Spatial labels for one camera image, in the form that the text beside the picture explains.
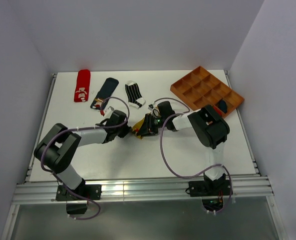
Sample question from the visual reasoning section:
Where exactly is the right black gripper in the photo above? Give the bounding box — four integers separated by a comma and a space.
137, 113, 167, 137

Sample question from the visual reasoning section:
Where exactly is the yellow sock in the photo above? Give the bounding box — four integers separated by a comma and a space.
131, 117, 150, 139

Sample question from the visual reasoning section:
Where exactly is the black white striped sock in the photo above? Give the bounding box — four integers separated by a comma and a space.
125, 81, 146, 109

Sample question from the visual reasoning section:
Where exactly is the plain navy ankle sock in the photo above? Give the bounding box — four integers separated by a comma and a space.
218, 99, 228, 114

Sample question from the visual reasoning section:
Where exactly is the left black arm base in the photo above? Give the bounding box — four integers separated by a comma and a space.
55, 184, 102, 217

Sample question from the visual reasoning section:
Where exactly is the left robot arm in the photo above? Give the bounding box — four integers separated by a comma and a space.
33, 110, 130, 200

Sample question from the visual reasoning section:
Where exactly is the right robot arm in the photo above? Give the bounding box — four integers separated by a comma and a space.
133, 101, 230, 195

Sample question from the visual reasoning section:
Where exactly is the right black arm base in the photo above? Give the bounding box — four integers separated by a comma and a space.
185, 177, 233, 213

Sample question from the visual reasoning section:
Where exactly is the navy sock with bear pattern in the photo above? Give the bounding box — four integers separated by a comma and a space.
90, 77, 119, 110

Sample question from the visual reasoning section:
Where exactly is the red sock with white figure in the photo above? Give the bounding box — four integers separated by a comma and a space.
74, 69, 91, 103

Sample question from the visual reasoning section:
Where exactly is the orange compartment tray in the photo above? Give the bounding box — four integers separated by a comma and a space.
170, 66, 244, 118

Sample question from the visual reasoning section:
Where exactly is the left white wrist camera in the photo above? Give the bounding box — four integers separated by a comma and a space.
100, 106, 115, 118

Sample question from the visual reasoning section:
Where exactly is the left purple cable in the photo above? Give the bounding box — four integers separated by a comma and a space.
40, 96, 131, 221

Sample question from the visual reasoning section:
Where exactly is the purple cable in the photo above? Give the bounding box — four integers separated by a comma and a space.
40, 96, 131, 221
152, 97, 235, 215

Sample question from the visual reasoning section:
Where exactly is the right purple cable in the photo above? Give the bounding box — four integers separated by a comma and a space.
152, 97, 235, 215

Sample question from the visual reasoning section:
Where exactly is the aluminium front rail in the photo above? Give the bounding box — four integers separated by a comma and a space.
11, 175, 274, 205

